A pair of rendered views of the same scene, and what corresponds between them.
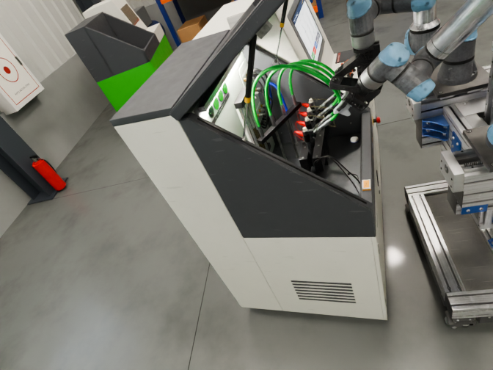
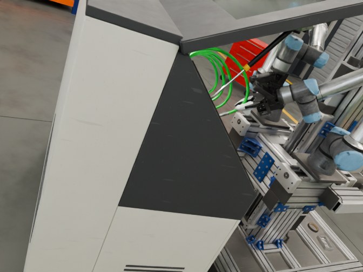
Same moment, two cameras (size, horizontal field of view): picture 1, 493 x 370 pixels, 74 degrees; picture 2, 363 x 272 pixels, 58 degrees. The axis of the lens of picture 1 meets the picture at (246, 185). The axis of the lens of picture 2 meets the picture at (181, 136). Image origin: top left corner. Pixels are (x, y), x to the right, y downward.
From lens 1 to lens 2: 0.98 m
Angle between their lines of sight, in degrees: 47
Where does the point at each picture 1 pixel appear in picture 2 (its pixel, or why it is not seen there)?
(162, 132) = (146, 55)
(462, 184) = (296, 188)
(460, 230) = not seen: hidden behind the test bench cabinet
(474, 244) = (237, 240)
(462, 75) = (276, 116)
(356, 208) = (249, 191)
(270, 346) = not seen: outside the picture
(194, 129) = (185, 70)
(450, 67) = not seen: hidden behind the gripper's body
